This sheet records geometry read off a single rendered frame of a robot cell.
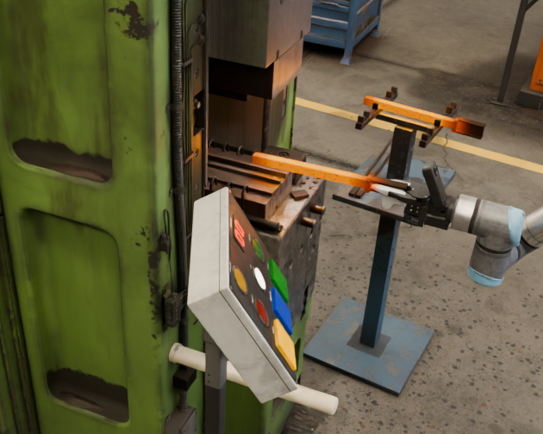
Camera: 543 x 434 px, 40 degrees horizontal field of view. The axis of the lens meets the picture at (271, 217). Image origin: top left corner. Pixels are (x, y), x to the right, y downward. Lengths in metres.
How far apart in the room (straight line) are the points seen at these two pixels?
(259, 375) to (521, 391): 1.72
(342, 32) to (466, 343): 3.09
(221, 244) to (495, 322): 2.03
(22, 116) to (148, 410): 0.84
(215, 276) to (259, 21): 0.62
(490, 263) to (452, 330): 1.26
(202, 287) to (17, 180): 0.69
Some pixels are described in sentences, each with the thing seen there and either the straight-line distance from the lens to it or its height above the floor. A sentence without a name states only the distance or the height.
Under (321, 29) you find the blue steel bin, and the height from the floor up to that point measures 0.21.
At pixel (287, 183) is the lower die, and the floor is 0.96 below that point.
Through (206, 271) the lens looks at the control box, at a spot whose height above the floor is 1.18.
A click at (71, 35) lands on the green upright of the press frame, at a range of 1.66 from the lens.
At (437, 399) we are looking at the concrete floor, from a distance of 2.84.
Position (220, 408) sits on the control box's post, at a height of 0.74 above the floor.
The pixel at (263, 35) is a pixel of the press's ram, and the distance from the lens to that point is 1.66.
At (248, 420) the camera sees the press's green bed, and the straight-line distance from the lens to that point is 2.39.
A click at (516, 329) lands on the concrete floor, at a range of 3.25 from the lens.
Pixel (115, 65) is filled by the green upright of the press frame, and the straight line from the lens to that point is 1.55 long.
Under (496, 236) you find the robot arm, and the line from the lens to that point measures 1.87.
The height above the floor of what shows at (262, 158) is 1.05.
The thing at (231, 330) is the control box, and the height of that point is 1.11.
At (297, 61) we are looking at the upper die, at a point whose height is 1.31.
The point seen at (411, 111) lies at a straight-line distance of 2.42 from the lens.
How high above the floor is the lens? 1.98
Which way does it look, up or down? 33 degrees down
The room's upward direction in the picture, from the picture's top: 4 degrees clockwise
